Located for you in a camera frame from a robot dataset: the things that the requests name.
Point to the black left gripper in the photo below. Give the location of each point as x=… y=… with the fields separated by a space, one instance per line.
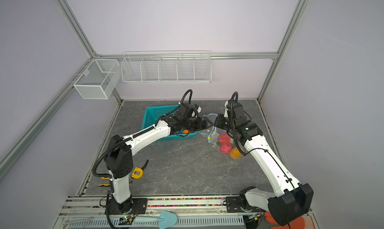
x=200 y=127

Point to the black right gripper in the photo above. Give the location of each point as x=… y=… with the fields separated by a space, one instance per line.
x=220 y=119

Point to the clear zip top bag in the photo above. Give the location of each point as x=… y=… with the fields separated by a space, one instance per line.
x=212 y=133

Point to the red pepper toy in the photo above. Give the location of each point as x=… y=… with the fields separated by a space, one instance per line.
x=224 y=139

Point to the pink dragon fruit toy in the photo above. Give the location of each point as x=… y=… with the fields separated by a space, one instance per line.
x=225 y=148

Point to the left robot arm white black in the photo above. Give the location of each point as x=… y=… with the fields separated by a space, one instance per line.
x=117 y=163

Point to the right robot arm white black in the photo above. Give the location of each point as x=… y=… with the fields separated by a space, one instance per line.
x=290 y=199

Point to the orange gloved hand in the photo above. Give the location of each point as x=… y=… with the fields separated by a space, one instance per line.
x=299 y=223

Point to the teal plastic basket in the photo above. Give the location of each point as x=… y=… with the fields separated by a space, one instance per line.
x=153 y=113

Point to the yellow tape measure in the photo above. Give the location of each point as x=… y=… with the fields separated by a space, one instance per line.
x=139 y=172

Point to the teal silicone spatula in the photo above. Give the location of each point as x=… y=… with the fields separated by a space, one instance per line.
x=165 y=219

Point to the silver wrench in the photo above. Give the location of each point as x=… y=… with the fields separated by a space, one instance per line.
x=80 y=222

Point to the white wire wall rack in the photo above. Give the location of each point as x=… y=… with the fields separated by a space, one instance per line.
x=176 y=66

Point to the yellow handled pliers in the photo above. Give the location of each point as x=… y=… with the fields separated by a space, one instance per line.
x=105 y=183

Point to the white mesh wall box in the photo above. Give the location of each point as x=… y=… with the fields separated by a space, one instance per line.
x=99 y=79

